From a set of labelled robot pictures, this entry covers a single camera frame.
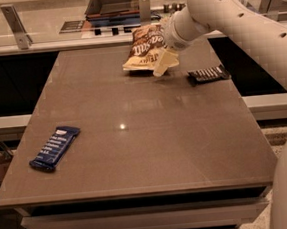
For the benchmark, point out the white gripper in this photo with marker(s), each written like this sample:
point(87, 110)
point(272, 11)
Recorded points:
point(173, 38)

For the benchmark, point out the brown chip bag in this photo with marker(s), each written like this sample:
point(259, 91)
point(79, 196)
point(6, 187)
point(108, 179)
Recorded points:
point(148, 43)

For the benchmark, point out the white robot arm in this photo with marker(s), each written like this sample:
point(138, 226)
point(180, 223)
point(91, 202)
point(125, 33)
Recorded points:
point(263, 39)

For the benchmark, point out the blue rxbar wrapper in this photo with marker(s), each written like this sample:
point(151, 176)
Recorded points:
point(54, 149)

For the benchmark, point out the black snack bar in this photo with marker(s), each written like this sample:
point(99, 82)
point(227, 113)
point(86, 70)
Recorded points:
point(208, 75)

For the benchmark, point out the open dark tray box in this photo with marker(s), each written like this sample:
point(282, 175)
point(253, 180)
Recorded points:
point(101, 9)

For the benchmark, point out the grey table drawer unit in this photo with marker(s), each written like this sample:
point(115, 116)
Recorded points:
point(196, 215)

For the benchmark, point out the middle metal glass bracket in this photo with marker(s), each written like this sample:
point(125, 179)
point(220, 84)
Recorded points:
point(145, 13)

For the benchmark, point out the left metal glass bracket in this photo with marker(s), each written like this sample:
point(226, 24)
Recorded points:
point(20, 34)

